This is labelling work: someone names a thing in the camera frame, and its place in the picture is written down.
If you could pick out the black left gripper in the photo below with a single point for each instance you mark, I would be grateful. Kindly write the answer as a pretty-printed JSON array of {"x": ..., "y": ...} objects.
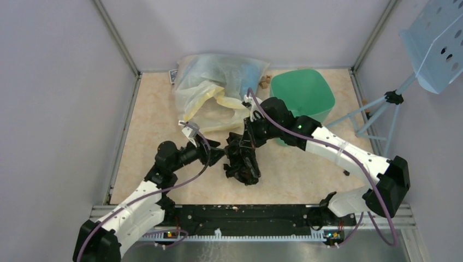
[{"x": 202, "y": 149}]

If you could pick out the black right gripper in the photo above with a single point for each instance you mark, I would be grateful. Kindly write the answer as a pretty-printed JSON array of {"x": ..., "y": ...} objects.
[{"x": 250, "y": 126}]

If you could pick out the black trash bag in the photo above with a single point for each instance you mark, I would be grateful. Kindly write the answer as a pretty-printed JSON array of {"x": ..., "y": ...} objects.
[{"x": 241, "y": 153}]

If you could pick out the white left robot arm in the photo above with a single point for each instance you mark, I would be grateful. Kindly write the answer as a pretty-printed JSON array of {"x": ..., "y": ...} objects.
[{"x": 108, "y": 238}]

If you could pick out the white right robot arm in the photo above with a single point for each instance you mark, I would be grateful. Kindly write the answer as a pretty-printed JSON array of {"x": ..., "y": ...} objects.
[{"x": 386, "y": 180}]

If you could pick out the green plastic trash bin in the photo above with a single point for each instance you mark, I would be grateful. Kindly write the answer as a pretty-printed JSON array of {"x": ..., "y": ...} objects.
[{"x": 298, "y": 99}]

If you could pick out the small brown object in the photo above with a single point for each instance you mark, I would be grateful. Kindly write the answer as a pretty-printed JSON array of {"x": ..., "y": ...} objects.
[{"x": 265, "y": 81}]

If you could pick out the translucent yellow-trimmed plastic bag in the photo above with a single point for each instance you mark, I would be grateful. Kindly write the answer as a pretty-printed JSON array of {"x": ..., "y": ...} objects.
[{"x": 209, "y": 89}]

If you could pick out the dark blue card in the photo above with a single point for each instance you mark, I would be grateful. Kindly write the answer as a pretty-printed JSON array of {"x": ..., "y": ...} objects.
[{"x": 172, "y": 75}]

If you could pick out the light blue tripod stand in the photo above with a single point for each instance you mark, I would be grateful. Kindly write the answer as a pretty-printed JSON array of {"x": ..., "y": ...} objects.
[{"x": 373, "y": 110}]

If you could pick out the light blue perforated stand tray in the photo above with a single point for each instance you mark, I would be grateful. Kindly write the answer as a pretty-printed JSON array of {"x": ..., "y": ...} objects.
[{"x": 434, "y": 44}]

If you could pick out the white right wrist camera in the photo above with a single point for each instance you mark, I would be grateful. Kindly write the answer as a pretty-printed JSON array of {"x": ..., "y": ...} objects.
[{"x": 249, "y": 103}]

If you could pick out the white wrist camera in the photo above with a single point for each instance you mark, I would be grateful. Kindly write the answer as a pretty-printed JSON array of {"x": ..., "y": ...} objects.
[
  {"x": 190, "y": 131},
  {"x": 249, "y": 103}
]

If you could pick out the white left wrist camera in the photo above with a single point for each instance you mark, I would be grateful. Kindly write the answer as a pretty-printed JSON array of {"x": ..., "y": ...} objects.
[{"x": 190, "y": 131}]

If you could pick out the white cable duct strip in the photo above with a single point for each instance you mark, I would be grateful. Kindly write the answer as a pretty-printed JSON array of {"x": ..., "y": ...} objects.
[{"x": 317, "y": 236}]

